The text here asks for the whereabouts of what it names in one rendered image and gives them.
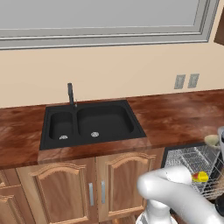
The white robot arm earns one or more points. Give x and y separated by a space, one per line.
172 191

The black dishwasher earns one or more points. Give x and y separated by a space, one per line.
166 153

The wooden arched cupboard door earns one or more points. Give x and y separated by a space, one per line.
125 183
61 192

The beige bowl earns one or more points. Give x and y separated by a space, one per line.
211 140

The yellow and red cup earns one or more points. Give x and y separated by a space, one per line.
200 176

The black double sink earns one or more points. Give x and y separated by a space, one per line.
102 122

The black tap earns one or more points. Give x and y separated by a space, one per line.
70 93

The wooden drawer front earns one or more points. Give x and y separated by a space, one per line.
7 177

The grey wall outlet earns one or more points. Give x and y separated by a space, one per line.
193 80
179 82

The dark wooden wall cupboard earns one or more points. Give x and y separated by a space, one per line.
220 29

